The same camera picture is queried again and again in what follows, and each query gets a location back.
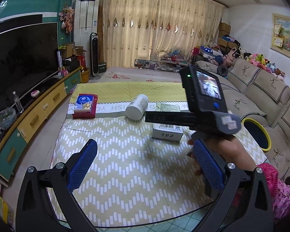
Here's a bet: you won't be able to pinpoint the black flat screen television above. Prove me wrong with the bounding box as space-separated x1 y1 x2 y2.
0 23 59 111

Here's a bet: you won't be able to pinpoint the red tissue box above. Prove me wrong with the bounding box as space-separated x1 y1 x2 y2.
72 93 98 118

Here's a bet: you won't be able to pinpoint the black yellow-rimmed trash bin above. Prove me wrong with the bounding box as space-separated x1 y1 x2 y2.
242 117 272 152

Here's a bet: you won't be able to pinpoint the hanging flower decoration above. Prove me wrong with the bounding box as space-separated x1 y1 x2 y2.
59 3 74 34

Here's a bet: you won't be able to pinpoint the person right hand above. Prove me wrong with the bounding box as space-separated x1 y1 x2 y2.
187 135 258 177

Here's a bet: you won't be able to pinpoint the framed flower painting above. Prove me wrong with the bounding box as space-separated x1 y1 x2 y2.
270 14 290 58

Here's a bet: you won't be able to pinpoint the pink floral sleeve forearm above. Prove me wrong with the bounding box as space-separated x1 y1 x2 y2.
258 163 290 223

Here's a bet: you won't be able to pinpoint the glass bowl ashtray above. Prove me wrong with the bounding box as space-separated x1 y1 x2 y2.
0 107 17 131

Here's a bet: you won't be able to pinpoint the beige sofa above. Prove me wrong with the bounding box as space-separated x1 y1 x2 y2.
194 58 290 184

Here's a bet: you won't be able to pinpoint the white pill bottle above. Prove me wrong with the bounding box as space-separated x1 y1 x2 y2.
126 94 149 121

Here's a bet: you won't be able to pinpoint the white standing air conditioner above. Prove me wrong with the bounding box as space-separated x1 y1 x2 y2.
73 0 99 71

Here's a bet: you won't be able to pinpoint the floral floor mattress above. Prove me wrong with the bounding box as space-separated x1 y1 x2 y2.
98 67 182 83

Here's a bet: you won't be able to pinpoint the pile of plush toys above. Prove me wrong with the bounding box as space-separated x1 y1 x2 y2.
191 34 286 82

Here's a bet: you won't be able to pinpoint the teal yellow TV cabinet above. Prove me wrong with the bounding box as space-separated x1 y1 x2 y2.
0 68 81 187

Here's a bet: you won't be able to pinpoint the pink soap dish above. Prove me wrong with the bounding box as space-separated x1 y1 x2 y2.
31 90 40 98

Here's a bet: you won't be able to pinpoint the clear plastic water bottle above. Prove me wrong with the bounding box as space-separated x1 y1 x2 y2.
13 91 24 113

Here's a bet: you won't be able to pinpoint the black tower fan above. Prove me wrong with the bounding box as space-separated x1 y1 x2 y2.
90 32 99 77

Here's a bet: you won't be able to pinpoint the white green paper box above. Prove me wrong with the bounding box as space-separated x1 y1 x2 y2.
152 102 183 142

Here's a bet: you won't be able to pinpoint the cream curtains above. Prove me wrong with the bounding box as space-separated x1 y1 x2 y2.
99 0 224 68

